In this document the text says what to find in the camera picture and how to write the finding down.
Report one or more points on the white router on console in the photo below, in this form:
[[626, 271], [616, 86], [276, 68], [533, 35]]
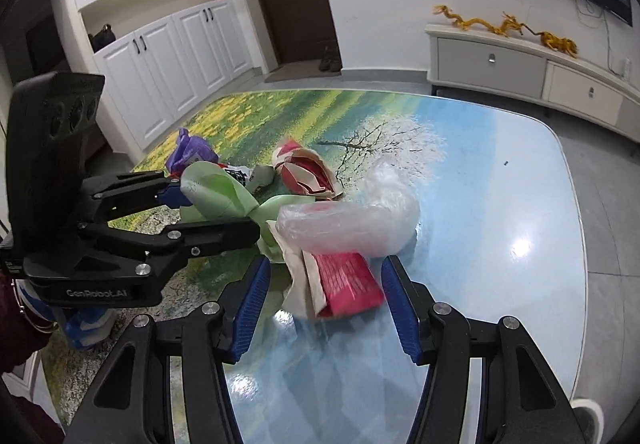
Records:
[[626, 69]]

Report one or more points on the black handbag on shelf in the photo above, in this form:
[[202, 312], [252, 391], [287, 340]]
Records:
[[102, 38]]

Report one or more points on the red yellow snack packet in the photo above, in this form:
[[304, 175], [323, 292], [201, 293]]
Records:
[[244, 175]]

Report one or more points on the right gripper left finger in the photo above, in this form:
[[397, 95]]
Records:
[[129, 398]]

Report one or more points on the left hand blue white glove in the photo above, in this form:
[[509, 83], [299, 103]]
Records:
[[82, 327]]

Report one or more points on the clear plastic bag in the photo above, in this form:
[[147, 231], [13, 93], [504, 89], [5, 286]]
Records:
[[378, 220]]

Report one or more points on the light green paper wrapper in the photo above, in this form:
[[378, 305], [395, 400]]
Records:
[[215, 195]]

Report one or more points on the purple plastic bag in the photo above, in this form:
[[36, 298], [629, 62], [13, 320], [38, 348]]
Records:
[[189, 149]]

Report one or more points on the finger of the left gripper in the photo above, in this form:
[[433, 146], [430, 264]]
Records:
[[112, 196], [171, 249]]

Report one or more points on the brown door mat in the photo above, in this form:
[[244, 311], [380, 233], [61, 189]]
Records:
[[305, 69]]

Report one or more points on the golden dragon figurine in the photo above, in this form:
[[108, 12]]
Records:
[[508, 24]]

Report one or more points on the pair of dark shoes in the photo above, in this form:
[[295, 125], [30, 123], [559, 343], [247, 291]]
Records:
[[331, 60]]

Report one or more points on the golden tiger figurine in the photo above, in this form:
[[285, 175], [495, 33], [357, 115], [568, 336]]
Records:
[[558, 44]]

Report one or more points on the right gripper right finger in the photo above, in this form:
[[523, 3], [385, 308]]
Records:
[[521, 400]]

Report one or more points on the pink paper packet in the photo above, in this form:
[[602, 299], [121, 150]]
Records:
[[325, 286]]

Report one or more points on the red white paper box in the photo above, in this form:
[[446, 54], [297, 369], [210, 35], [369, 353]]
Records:
[[303, 171]]

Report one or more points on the white round trash bin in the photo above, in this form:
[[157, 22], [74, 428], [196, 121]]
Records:
[[590, 417]]

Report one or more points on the white TV console cabinet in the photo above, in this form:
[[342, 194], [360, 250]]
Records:
[[483, 62]]

